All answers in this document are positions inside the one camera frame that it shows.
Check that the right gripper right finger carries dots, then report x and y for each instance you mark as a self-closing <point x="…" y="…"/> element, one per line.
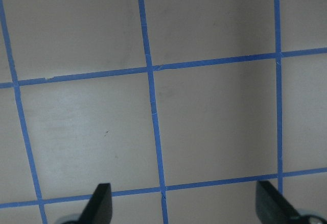
<point x="272" y="208"/>

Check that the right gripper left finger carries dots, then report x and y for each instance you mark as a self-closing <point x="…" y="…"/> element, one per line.
<point x="98" y="209"/>

